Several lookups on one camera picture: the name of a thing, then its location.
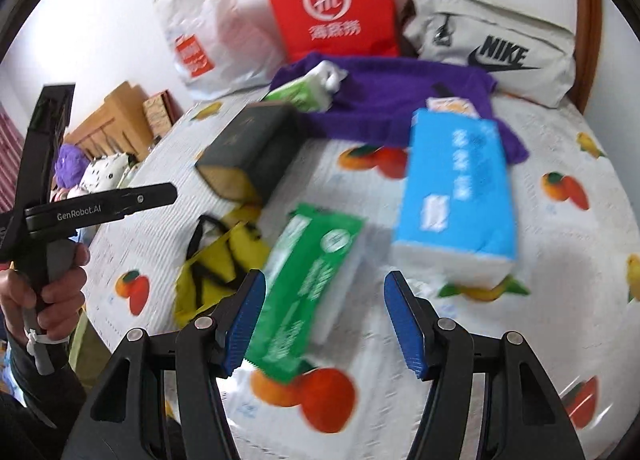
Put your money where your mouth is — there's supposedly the wooden headboard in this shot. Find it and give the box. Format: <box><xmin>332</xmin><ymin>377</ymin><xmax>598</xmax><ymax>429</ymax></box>
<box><xmin>65</xmin><ymin>81</ymin><xmax>153</xmax><ymax>165</ymax></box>

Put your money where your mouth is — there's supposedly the small green tissue pack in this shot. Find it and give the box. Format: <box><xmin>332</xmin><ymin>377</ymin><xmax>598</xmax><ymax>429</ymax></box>
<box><xmin>262</xmin><ymin>72</ymin><xmax>333</xmax><ymax>113</ymax></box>

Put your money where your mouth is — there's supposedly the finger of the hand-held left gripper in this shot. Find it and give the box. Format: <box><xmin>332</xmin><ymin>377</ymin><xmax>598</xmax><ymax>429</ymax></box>
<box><xmin>117</xmin><ymin>183</ymin><xmax>179</xmax><ymax>215</ymax></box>

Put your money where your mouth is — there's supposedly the white plastic shopping bag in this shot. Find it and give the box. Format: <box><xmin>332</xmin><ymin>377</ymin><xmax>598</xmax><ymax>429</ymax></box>
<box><xmin>151</xmin><ymin>0</ymin><xmax>286</xmax><ymax>93</ymax></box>

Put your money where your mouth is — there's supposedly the fruit print tablecloth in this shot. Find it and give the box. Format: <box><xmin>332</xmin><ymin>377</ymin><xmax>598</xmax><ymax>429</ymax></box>
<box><xmin>75</xmin><ymin>90</ymin><xmax>640</xmax><ymax>460</ymax></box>

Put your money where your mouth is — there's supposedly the dark green box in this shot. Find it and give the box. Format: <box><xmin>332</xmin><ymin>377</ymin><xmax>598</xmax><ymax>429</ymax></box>
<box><xmin>195</xmin><ymin>100</ymin><xmax>301</xmax><ymax>205</ymax></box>

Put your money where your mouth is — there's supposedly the yellow black pouch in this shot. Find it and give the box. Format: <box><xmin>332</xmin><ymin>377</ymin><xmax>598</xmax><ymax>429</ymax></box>
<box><xmin>173</xmin><ymin>205</ymin><xmax>273</xmax><ymax>325</ymax></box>

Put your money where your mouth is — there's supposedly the blue tissue pack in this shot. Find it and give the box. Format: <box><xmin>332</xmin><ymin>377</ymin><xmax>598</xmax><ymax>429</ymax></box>
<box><xmin>392</xmin><ymin>108</ymin><xmax>518</xmax><ymax>288</ymax></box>

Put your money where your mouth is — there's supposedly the person's left hand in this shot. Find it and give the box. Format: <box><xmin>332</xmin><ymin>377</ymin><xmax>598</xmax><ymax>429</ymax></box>
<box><xmin>0</xmin><ymin>246</ymin><xmax>92</xmax><ymax>347</ymax></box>

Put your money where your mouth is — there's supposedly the large green tissue pack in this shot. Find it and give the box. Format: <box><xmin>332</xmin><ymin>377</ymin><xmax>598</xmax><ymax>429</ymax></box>
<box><xmin>242</xmin><ymin>204</ymin><xmax>368</xmax><ymax>386</ymax></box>

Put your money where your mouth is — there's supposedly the person's left forearm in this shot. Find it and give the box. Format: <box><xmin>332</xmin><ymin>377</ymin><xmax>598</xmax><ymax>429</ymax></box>
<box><xmin>0</xmin><ymin>325</ymin><xmax>91</xmax><ymax>460</ymax></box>

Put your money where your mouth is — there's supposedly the white dotted pillow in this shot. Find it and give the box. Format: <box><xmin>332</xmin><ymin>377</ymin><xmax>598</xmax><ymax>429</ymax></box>
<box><xmin>80</xmin><ymin>152</ymin><xmax>133</xmax><ymax>193</ymax></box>

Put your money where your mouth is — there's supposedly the purple towel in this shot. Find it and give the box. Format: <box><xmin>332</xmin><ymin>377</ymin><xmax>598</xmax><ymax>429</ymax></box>
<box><xmin>270</xmin><ymin>52</ymin><xmax>530</xmax><ymax>163</ymax></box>

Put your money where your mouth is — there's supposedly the brown wooden door frame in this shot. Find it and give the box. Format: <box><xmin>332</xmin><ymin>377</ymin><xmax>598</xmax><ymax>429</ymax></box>
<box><xmin>572</xmin><ymin>0</ymin><xmax>603</xmax><ymax>115</ymax></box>

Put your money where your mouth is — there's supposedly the brown patterned box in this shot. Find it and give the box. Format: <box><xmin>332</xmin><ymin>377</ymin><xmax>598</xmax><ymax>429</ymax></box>
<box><xmin>142</xmin><ymin>90</ymin><xmax>183</xmax><ymax>128</ymax></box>

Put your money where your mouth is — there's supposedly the red paper shopping bag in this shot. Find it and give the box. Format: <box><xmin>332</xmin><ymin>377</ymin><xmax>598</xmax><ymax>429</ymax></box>
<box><xmin>257</xmin><ymin>0</ymin><xmax>401</xmax><ymax>63</ymax></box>

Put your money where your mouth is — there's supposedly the grey zipped fabric bag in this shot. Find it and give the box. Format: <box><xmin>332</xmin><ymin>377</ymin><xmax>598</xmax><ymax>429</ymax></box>
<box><xmin>402</xmin><ymin>0</ymin><xmax>578</xmax><ymax>108</ymax></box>

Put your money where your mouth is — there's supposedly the purple plush toy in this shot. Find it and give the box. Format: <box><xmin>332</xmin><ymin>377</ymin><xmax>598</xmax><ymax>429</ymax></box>
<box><xmin>54</xmin><ymin>144</ymin><xmax>88</xmax><ymax>188</ymax></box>

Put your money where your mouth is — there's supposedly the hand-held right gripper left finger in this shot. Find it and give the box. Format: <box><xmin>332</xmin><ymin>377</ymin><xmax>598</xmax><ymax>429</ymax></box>
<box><xmin>60</xmin><ymin>269</ymin><xmax>268</xmax><ymax>460</ymax></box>

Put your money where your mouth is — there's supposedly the red striped cloth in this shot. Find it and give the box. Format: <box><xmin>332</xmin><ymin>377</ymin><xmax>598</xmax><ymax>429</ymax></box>
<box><xmin>0</xmin><ymin>104</ymin><xmax>26</xmax><ymax>211</ymax></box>

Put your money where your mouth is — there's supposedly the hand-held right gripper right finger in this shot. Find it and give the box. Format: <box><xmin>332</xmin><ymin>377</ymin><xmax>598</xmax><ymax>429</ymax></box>
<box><xmin>383</xmin><ymin>270</ymin><xmax>587</xmax><ymax>460</ymax></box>

